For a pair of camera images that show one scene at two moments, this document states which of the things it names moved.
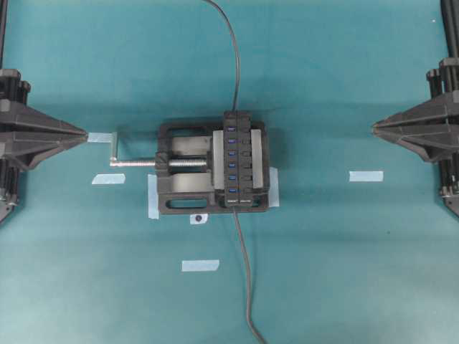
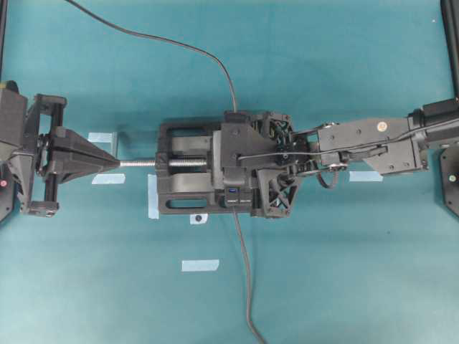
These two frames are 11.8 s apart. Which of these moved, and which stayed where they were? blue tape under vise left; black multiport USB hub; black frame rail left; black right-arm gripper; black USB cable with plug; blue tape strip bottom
Moved: black right-arm gripper; black USB cable with plug
Stayed: black multiport USB hub; blue tape strip bottom; black frame rail left; blue tape under vise left
